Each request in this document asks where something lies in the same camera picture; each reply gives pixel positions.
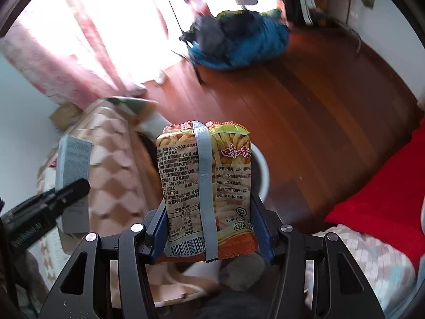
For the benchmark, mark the red cloth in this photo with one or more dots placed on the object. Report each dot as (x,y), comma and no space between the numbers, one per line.
(385,199)

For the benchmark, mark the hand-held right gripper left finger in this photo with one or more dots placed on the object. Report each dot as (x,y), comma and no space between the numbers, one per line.
(158,229)

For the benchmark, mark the cardboard box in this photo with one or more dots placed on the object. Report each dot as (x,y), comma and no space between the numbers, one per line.
(64,114)

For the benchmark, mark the orange snack packet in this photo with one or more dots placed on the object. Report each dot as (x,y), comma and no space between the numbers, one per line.
(206,189)

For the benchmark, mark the blue and black backpack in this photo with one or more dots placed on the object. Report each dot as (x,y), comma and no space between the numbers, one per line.
(237,38)

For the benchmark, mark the beige checked blanket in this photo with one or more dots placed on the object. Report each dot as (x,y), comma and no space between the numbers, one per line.
(109,172)

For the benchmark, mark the pastel checked fabric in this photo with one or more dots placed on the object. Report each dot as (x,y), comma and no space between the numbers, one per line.
(362,265)

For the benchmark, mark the white round bin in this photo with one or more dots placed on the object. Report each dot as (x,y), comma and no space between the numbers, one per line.
(260,169)

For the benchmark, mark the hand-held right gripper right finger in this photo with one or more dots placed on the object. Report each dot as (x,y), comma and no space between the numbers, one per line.
(264,232)

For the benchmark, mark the grey rectangular box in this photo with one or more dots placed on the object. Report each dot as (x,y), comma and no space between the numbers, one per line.
(73,179)

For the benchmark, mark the grey slipper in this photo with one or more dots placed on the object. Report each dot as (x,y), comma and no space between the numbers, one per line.
(244,270)

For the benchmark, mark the pink curtain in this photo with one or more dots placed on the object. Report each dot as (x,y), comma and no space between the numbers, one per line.
(83,40)

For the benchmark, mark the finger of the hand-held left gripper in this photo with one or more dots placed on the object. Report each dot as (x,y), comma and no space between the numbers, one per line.
(71,191)

